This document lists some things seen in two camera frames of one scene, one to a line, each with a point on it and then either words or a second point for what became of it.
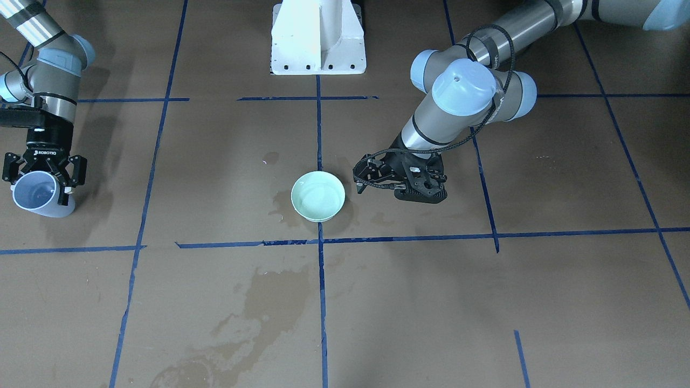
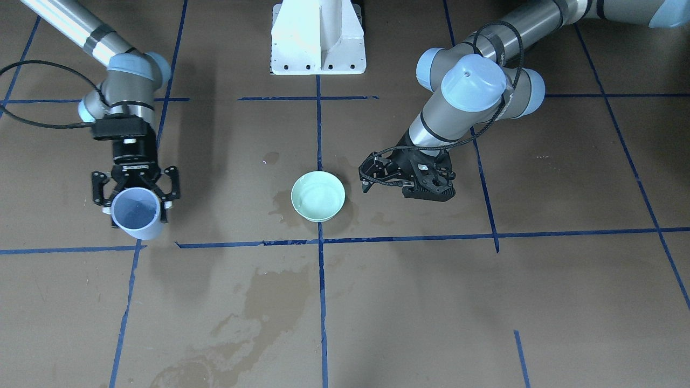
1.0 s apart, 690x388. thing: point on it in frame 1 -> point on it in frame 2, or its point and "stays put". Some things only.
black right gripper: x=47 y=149 -> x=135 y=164
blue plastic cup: x=38 y=192 -> x=137 y=211
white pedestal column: x=318 y=37 stays put
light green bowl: x=318 y=196 stays put
